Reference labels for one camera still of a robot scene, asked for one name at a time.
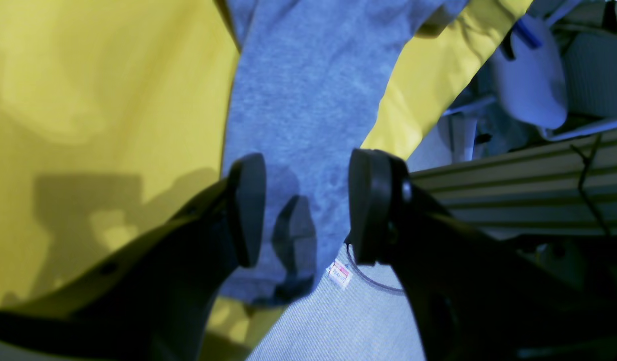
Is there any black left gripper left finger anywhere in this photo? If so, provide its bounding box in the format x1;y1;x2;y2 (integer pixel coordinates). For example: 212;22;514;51
0;153;267;360

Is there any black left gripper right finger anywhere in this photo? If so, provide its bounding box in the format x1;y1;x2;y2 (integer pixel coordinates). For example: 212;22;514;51
348;149;617;360

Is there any grey t-shirt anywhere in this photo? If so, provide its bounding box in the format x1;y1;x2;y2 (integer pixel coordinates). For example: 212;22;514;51
220;1;467;306

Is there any white red floor label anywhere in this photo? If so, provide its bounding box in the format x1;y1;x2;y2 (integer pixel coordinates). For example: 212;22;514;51
326;259;352;290

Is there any yellow table cloth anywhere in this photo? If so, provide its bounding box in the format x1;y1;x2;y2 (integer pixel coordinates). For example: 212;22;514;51
0;1;531;360

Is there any grey office chair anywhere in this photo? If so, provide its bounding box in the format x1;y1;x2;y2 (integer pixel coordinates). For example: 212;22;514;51
488;15;568;130

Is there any black floor cable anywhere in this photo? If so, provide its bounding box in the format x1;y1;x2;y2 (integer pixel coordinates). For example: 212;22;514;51
344;234;405;293

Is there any aluminium frame rail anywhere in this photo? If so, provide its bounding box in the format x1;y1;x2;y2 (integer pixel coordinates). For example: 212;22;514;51
411;129;617;236

